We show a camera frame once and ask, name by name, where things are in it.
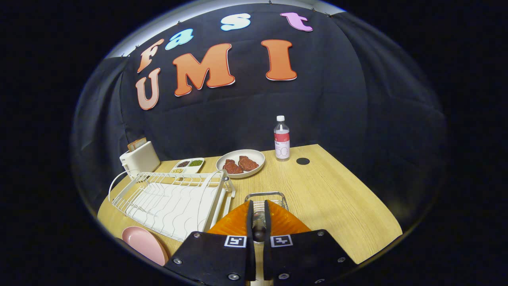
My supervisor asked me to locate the red meat piece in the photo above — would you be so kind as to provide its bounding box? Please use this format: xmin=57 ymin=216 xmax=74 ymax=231
xmin=238 ymin=155 xmax=260 ymax=172
xmin=223 ymin=159 xmax=244 ymax=174

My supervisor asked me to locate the white plate with meat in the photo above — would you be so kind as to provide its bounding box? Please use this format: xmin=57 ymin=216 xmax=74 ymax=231
xmin=216 ymin=149 xmax=266 ymax=179

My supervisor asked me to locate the black backdrop cloth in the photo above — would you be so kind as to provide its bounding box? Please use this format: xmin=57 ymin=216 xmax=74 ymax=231
xmin=71 ymin=3 xmax=447 ymax=239

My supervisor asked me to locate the white toaster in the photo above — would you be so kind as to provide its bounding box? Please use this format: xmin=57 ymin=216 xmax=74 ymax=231
xmin=119 ymin=141 xmax=161 ymax=179

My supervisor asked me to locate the white wire dish rack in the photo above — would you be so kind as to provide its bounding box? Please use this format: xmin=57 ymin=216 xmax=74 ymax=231
xmin=108 ymin=169 xmax=236 ymax=242

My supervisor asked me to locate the pink plate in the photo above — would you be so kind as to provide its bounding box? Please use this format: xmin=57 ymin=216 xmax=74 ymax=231
xmin=121 ymin=226 xmax=169 ymax=267

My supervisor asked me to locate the wooden handled metal spoon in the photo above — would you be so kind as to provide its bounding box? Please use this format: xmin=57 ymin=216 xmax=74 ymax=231
xmin=253 ymin=211 xmax=266 ymax=243

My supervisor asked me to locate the white divided condiment dish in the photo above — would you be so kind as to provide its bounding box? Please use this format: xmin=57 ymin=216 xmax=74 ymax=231
xmin=170 ymin=157 xmax=205 ymax=174

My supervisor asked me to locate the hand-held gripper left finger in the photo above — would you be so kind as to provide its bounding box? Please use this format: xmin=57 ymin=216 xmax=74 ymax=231
xmin=164 ymin=200 xmax=257 ymax=286

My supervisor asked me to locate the clear red label water bottle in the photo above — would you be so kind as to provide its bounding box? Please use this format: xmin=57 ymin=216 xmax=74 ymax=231
xmin=273 ymin=115 xmax=291 ymax=160

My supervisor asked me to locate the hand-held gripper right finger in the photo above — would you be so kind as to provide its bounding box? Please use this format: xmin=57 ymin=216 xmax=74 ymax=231
xmin=263 ymin=199 xmax=358 ymax=286

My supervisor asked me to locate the metal wire basket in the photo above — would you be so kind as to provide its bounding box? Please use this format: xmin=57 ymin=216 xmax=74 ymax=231
xmin=244 ymin=191 xmax=289 ymax=213

